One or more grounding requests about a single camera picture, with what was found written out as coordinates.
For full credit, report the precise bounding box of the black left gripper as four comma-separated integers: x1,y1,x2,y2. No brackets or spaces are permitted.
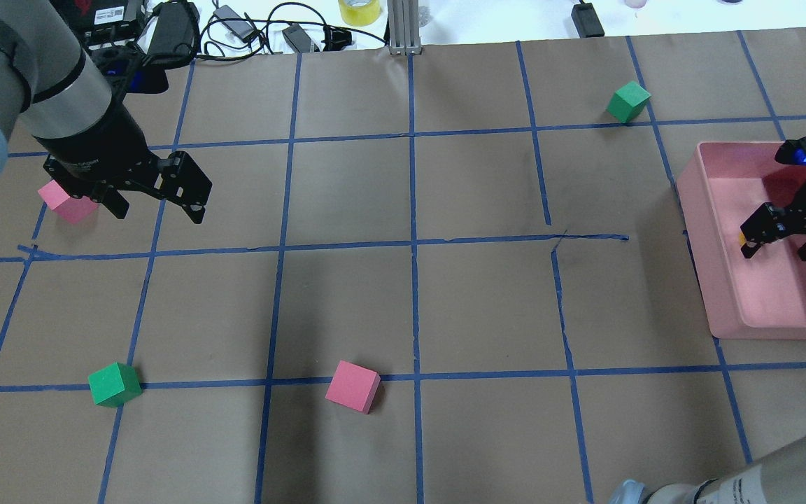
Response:
43,105,213,225

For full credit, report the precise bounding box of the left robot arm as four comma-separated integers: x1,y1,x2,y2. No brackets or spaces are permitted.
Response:
0,1,213,224

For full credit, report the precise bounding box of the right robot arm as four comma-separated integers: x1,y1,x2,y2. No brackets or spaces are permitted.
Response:
611,169,806,503

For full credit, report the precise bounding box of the pink plastic bin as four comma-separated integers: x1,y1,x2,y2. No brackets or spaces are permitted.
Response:
677,141,806,340

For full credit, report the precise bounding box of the pink foam cube left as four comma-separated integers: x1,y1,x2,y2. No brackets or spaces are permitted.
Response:
36,181,99,225

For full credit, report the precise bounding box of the pink foam cube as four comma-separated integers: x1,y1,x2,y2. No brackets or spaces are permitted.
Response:
324,360,381,414
36,181,99,225

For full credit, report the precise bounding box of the green foam cube near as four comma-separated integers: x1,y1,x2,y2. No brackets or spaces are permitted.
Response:
87,363,143,408

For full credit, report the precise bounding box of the green foam cube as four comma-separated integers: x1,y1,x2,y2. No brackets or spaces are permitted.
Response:
87,363,143,408
607,80,651,124

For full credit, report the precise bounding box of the green foam cube far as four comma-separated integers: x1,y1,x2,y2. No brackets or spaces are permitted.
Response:
607,80,651,124

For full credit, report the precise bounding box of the yellow tape roll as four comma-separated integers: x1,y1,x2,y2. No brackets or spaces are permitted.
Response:
338,0,381,27

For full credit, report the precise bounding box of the pink foam cube centre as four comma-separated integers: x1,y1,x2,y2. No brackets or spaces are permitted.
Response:
324,360,381,414

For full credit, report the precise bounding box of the aluminium frame post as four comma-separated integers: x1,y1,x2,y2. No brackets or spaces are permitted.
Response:
386,1,423,55

